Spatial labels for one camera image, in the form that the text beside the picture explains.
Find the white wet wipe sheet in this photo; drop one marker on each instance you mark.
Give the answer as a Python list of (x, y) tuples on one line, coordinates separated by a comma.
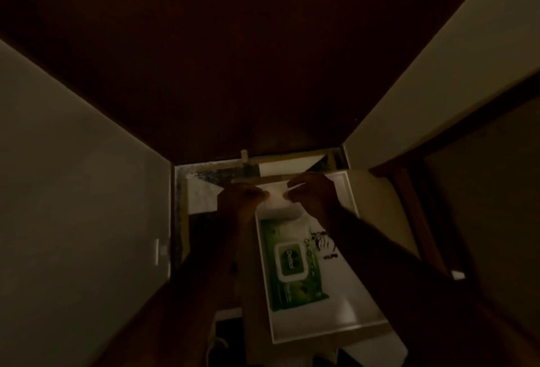
[(276, 196)]

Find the green wet wipes packet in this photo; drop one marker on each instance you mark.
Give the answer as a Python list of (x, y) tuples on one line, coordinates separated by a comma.
[(295, 265)]

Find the person's left forearm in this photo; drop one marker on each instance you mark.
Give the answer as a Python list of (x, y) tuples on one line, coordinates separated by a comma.
[(190, 290)]

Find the person's right hand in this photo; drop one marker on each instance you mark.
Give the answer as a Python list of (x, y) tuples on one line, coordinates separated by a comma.
[(314, 198)]

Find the white wall switch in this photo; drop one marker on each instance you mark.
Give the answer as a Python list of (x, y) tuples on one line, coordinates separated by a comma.
[(157, 251)]

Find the white door bolt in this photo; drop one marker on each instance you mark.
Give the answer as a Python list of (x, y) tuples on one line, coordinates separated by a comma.
[(244, 156)]

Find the person's right fingers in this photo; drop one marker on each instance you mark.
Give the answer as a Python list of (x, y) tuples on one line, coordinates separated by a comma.
[(296, 191)]

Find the brown wooden door frame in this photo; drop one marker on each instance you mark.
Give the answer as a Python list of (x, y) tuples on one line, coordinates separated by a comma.
[(426, 151)]

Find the white rectangular tray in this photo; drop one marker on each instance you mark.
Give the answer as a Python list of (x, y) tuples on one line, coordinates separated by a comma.
[(337, 299)]

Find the dark brown wooden door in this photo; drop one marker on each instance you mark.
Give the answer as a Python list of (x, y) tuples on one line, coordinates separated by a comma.
[(236, 50)]

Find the person's left hand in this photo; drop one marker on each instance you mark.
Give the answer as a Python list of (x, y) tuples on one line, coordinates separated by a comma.
[(238, 204)]

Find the person's left fingers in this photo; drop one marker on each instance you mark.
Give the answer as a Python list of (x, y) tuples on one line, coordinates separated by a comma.
[(258, 196)]

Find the person's right forearm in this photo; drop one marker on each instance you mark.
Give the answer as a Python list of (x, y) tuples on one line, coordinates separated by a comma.
[(400, 286)]

